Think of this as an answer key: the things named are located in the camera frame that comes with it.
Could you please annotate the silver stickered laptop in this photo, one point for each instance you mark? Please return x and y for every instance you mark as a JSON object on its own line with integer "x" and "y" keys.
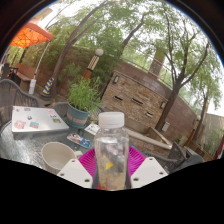
{"x": 40, "y": 118}

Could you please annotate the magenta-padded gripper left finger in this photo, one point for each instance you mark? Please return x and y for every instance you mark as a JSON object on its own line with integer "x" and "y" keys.
{"x": 76, "y": 173}

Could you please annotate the white umbrella base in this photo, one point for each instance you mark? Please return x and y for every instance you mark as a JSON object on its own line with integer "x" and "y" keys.
{"x": 32, "y": 86}

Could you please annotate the black wall lantern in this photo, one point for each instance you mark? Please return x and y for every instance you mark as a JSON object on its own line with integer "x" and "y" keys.
{"x": 163, "y": 104}
{"x": 116, "y": 79}

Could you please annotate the clear white-capped plastic bottle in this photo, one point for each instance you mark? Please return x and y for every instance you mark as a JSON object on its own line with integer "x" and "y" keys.
{"x": 111, "y": 150}

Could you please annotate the orange patio umbrella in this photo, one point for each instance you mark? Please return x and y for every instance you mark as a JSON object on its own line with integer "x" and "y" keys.
{"x": 31, "y": 35}

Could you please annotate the wooden bench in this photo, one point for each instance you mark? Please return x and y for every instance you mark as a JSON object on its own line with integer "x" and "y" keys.
{"x": 25, "y": 75}

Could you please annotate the globe-topped wooden lamp post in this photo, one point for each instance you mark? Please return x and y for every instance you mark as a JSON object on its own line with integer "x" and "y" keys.
{"x": 91, "y": 65}

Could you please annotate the green plant in blue pot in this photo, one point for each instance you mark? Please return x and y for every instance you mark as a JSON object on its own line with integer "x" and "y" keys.
{"x": 78, "y": 115}

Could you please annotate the colourful sticker strip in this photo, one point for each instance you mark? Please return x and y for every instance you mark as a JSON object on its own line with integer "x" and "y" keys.
{"x": 78, "y": 140}

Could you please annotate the white ribbed ceramic mug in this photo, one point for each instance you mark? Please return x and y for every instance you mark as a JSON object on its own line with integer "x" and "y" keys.
{"x": 55, "y": 156}

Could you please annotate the blue yellow striped bollard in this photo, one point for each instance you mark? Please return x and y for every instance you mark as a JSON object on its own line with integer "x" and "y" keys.
{"x": 47, "y": 87}

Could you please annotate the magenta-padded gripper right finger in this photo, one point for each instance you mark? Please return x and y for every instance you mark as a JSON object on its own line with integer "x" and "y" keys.
{"x": 148, "y": 171}

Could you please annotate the grey utility box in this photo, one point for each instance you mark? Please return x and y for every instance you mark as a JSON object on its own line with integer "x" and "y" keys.
{"x": 165, "y": 126}

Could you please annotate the black bag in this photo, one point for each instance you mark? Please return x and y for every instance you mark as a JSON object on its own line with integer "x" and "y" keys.
{"x": 190, "y": 161}

